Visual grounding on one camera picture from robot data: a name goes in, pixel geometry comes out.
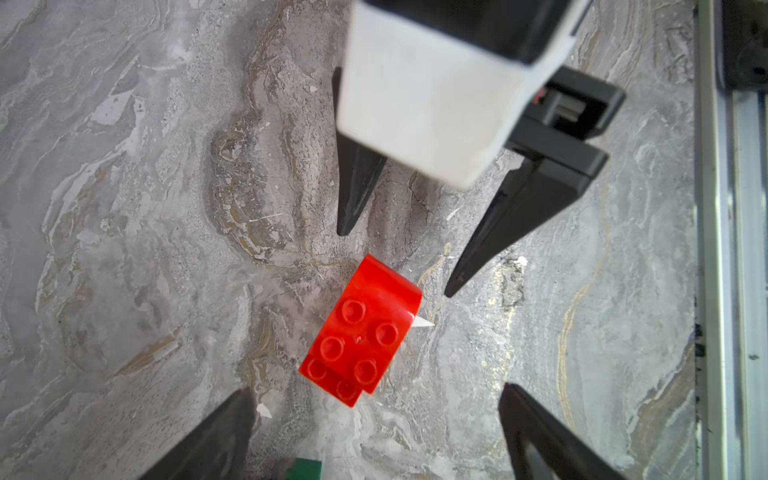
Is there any aluminium rail front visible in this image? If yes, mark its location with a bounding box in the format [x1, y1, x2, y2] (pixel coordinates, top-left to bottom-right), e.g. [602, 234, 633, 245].
[694, 1, 767, 479]

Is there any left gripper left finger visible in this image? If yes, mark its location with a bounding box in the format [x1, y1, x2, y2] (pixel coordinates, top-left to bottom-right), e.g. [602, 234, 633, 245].
[141, 389, 255, 480]

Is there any green lego brick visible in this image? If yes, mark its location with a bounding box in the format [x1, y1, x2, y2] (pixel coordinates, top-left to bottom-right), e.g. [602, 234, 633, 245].
[284, 458, 323, 480]

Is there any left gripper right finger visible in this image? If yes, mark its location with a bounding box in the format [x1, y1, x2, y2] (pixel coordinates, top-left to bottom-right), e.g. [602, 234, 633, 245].
[498, 383, 622, 479]

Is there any red lego brick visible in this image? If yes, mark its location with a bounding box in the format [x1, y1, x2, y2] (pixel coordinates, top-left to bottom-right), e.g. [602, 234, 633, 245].
[299, 255, 423, 408]

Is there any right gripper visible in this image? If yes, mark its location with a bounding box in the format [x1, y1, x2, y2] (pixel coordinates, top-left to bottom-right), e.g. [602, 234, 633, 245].
[444, 67, 626, 297]

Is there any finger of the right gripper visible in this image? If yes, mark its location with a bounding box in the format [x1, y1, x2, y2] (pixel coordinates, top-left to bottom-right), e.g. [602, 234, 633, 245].
[332, 66, 387, 236]

